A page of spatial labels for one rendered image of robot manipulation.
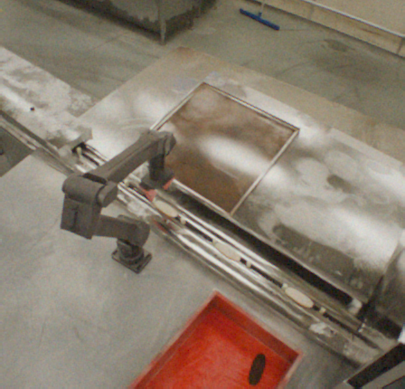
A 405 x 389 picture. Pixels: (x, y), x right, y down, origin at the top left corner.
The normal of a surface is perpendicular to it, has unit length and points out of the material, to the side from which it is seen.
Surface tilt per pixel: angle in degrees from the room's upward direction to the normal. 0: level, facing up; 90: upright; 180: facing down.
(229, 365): 0
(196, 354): 0
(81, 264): 0
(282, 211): 10
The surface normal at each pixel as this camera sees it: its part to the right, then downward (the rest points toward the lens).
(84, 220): -0.25, 0.22
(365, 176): -0.05, -0.54
